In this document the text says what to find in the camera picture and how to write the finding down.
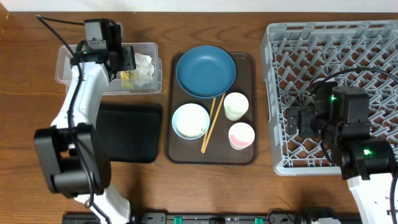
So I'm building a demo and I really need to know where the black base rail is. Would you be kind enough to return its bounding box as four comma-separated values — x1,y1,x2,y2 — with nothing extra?
62,207,361,224

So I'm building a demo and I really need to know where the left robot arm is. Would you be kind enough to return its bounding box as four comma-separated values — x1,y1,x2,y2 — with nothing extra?
34,45,136,223

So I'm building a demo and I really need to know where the pink cup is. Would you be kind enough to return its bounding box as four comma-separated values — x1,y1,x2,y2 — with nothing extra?
228,123,256,150

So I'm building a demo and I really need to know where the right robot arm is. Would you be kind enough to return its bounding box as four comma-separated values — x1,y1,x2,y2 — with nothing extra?
287,79,397,223

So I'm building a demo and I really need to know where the light blue small bowl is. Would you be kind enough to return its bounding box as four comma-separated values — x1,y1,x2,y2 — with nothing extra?
172,103,210,140

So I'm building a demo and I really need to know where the yellow green snack wrapper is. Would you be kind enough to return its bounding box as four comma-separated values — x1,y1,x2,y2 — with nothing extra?
120,70,134,90

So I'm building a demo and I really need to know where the brown serving tray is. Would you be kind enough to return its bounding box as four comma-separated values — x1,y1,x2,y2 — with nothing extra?
164,52,258,166

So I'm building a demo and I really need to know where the wooden chopstick right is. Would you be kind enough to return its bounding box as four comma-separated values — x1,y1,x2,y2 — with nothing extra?
201,93,225,154

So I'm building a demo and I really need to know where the white paper napkin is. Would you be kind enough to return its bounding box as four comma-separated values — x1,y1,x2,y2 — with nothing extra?
133,53,155,86

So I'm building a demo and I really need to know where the grey dishwasher rack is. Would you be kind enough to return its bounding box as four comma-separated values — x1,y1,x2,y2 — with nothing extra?
260,20,397,176

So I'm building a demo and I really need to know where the dark blue plate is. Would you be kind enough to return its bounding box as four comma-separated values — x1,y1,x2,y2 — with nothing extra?
175,45,236,99

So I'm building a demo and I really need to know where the pale green cup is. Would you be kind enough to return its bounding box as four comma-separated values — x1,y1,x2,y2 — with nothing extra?
224,92,249,121

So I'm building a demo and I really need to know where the clear plastic waste bin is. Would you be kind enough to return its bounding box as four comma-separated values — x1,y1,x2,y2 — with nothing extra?
55,42,163,96

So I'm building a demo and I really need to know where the black waste tray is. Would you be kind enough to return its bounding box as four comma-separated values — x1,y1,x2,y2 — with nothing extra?
96,103,162,164

